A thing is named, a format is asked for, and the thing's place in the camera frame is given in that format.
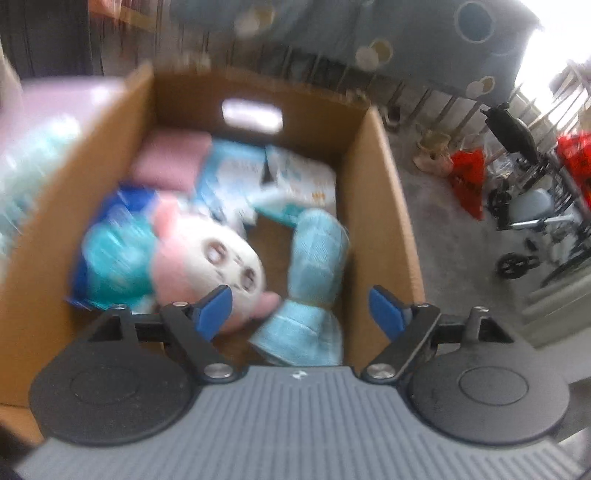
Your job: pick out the light blue towel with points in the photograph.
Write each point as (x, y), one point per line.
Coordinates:
(314, 277)

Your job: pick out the blue dotted blanket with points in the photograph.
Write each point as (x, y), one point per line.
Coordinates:
(369, 37)

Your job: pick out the cardboard box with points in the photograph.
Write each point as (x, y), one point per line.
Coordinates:
(383, 194)

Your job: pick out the white teal wet wipes pack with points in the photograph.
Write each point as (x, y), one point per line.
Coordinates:
(300, 184)

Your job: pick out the red plastic bag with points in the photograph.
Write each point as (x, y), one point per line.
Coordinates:
(576, 161)
(468, 182)

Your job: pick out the blue tissue pack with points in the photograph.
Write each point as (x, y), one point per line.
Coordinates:
(115, 254)

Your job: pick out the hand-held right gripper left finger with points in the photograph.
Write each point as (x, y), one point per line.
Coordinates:
(213, 309)

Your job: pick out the wheelchair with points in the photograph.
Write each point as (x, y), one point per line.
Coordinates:
(540, 198)

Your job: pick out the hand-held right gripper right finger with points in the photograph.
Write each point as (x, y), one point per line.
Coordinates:
(387, 311)

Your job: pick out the dark cabinet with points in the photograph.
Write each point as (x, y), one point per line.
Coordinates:
(51, 37)

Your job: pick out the blue bandage box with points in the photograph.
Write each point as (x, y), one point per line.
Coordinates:
(231, 180)

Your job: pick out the white green plastic bag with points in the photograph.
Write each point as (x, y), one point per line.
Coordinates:
(32, 184)

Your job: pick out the beige slipper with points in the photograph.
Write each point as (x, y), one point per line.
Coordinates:
(427, 145)
(434, 165)

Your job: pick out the pink cloth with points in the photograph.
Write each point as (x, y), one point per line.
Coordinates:
(171, 159)

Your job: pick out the pink plush toy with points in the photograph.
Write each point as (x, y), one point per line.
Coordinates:
(207, 267)

